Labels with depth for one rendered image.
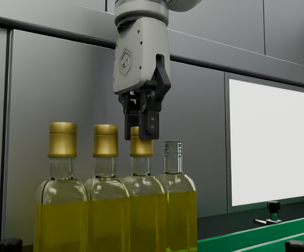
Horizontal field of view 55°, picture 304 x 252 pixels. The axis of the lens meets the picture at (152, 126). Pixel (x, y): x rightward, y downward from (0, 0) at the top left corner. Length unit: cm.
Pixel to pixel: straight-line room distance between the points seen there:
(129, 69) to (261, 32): 59
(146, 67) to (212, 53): 36
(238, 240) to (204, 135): 23
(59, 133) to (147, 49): 16
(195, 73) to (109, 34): 21
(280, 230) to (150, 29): 52
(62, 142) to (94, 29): 28
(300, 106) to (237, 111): 28
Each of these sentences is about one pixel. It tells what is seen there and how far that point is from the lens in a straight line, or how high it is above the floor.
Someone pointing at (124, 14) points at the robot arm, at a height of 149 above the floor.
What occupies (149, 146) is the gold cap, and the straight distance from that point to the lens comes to 42.
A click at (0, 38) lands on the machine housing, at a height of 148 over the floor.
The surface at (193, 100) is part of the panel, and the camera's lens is 66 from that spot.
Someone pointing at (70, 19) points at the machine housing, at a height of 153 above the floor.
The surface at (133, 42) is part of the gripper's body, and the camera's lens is 43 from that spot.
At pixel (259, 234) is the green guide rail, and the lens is 68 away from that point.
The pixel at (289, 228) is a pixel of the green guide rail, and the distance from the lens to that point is 77.
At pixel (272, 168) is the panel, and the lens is 86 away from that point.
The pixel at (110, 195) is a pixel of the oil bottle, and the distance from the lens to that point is 39.
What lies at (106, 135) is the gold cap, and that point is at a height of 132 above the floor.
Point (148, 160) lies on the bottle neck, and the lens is 43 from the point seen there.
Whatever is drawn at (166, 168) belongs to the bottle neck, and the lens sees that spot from 46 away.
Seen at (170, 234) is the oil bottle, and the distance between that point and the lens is 45.
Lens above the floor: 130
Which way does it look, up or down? 5 degrees up
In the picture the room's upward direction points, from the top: straight up
